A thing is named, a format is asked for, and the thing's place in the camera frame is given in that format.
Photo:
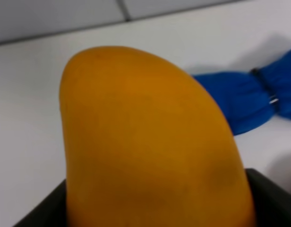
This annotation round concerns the blue rolled towel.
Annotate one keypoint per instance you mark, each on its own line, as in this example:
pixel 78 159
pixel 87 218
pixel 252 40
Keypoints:
pixel 243 101

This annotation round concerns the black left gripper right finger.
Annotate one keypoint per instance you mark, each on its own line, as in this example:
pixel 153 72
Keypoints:
pixel 272 203

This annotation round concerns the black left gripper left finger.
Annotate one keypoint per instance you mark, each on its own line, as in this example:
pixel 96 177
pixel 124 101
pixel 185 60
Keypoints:
pixel 51 212

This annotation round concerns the orange mango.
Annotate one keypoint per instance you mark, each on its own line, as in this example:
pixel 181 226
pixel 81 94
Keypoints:
pixel 147 146

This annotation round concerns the black band on blue towel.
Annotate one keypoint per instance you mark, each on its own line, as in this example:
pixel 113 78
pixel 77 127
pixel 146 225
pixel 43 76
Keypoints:
pixel 265 85

